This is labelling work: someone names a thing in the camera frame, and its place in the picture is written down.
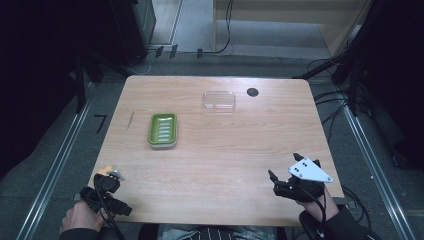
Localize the aluminium floor rail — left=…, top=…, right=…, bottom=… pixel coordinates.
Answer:
left=15, top=82, right=96, bottom=240
left=341, top=105, right=418, bottom=240

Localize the black hanging cable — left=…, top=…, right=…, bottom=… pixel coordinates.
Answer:
left=199, top=0, right=235, bottom=56

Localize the black floor cable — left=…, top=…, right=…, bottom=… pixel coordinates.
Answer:
left=320, top=101, right=350, bottom=142
left=341, top=184, right=373, bottom=232
left=312, top=89, right=350, bottom=103

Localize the clear plastic box lid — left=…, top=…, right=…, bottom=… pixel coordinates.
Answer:
left=202, top=90, right=237, bottom=114

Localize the white floor cable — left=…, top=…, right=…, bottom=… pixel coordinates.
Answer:
left=130, top=49, right=160, bottom=76

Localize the dark curtain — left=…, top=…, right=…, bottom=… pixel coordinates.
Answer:
left=346, top=0, right=424, bottom=171
left=0, top=0, right=116, bottom=181

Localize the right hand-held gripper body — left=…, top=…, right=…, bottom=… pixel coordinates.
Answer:
left=272, top=156, right=334, bottom=203

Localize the person's striped clothing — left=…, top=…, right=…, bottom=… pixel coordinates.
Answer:
left=137, top=223, right=288, bottom=240

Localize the person's right hand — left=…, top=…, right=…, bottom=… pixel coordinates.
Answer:
left=297, top=187, right=340, bottom=223

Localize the person's left hand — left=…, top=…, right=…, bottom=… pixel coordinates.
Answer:
left=59, top=199, right=106, bottom=235

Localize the light wooden furniture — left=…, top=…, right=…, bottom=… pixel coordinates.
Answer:
left=212, top=0, right=373, bottom=58

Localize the black metal stand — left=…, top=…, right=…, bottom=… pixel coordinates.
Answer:
left=73, top=49, right=104, bottom=115
left=292, top=49, right=364, bottom=117

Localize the green soap dish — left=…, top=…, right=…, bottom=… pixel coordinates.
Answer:
left=147, top=112, right=178, bottom=150

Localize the black cabinet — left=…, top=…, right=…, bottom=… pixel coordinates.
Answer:
left=109, top=0, right=158, bottom=67

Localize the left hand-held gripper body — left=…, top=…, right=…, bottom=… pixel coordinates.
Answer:
left=93, top=165, right=127, bottom=203

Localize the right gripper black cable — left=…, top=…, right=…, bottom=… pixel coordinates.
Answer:
left=295, top=186, right=328, bottom=238

